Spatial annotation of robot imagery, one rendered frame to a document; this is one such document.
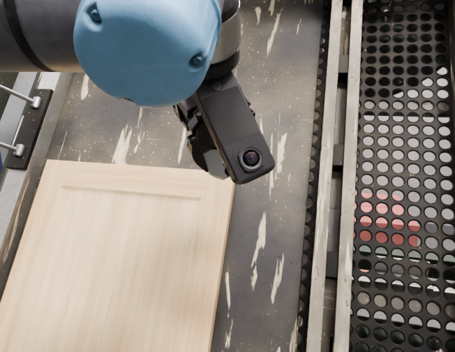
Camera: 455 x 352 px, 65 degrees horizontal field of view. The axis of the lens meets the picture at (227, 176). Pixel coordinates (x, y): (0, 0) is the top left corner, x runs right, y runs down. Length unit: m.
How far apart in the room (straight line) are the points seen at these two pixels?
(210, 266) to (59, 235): 0.33
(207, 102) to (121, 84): 0.16
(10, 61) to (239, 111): 0.20
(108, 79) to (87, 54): 0.02
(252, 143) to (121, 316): 0.47
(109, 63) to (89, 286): 0.60
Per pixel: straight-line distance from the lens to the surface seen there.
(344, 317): 0.59
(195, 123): 0.40
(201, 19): 0.21
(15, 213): 0.89
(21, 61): 0.27
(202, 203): 0.69
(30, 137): 0.92
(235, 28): 0.35
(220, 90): 0.37
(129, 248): 0.73
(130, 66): 0.21
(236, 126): 0.37
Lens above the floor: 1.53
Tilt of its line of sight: 15 degrees down
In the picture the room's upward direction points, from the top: straight up
